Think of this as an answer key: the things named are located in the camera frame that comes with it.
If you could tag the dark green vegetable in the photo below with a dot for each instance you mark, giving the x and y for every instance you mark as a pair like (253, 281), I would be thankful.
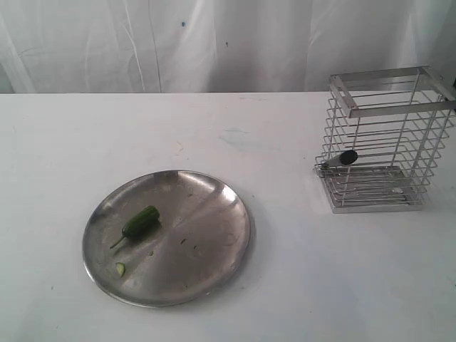
(141, 223)

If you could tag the black kitchen knife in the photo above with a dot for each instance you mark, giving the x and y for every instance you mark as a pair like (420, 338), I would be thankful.
(343, 159)

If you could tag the green vegetable slice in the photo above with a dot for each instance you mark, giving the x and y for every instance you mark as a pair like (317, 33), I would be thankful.
(120, 268)

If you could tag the round stainless steel plate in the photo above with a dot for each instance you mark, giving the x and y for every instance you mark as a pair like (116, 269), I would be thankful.
(200, 241)

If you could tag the metal wire utensil rack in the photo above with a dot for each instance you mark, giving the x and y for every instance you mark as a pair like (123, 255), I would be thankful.
(397, 120)

